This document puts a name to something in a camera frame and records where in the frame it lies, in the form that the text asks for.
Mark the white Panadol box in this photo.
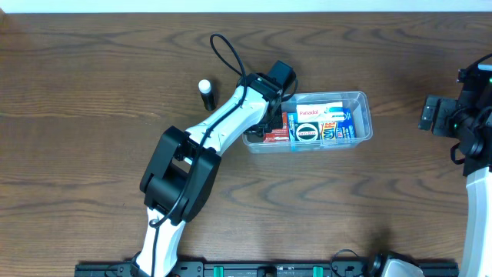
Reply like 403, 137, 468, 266
296, 102, 345, 122

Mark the red Panadol ActiFast box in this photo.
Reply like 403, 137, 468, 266
263, 112, 290, 142

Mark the clear plastic container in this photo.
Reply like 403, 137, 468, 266
243, 91, 373, 153

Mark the dark green ointment box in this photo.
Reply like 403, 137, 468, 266
294, 122, 320, 142

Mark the dark syrup bottle white cap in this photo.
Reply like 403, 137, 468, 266
198, 79, 216, 111

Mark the blue Cool Fever box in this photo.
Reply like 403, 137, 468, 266
288, 108, 356, 144

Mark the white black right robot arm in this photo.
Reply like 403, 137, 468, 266
418, 62, 491, 277

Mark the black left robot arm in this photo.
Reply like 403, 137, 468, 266
131, 61, 296, 276

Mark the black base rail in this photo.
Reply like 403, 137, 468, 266
74, 261, 460, 277

